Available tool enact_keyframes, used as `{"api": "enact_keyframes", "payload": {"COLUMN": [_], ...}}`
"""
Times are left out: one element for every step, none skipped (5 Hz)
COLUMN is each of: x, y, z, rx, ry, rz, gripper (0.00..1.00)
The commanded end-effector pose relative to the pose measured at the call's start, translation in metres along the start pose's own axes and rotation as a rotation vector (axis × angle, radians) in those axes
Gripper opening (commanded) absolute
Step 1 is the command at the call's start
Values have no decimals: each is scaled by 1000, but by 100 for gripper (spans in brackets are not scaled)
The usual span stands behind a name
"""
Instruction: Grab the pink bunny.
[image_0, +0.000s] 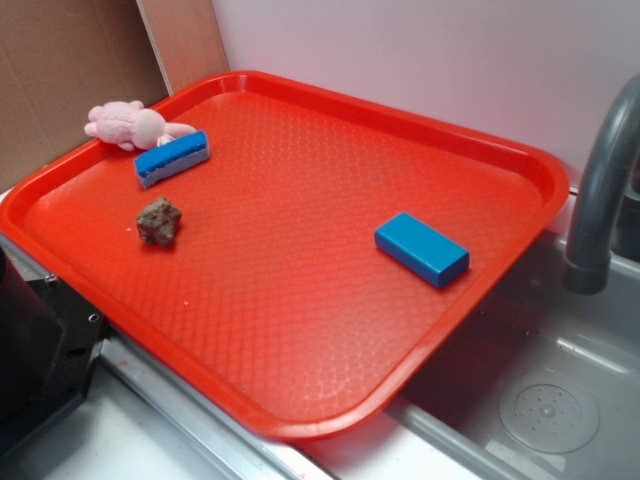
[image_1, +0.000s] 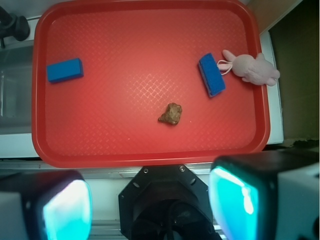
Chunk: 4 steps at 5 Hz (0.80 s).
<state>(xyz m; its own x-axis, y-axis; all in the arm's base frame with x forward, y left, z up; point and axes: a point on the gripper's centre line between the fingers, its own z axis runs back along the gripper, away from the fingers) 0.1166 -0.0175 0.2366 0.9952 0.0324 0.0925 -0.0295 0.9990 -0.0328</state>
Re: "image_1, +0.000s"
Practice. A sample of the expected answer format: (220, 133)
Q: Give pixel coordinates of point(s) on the brown cardboard panel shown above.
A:
(290, 37)

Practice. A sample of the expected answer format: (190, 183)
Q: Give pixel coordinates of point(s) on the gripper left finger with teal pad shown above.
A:
(50, 205)

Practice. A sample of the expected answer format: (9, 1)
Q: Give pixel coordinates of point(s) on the blue rectangular block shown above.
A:
(65, 70)

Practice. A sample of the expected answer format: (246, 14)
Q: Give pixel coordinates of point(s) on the brown rock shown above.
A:
(172, 114)

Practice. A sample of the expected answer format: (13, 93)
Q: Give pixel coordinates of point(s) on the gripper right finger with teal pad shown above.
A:
(270, 195)

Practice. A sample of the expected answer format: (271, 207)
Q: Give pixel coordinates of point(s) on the pink plush bunny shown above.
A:
(255, 70)

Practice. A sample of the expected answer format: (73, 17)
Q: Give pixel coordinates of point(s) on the grey sink faucet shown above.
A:
(14, 26)

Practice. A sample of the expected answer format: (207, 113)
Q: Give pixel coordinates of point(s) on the blue sponge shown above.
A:
(211, 75)

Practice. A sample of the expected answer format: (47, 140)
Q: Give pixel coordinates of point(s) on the red plastic tray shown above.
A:
(138, 57)

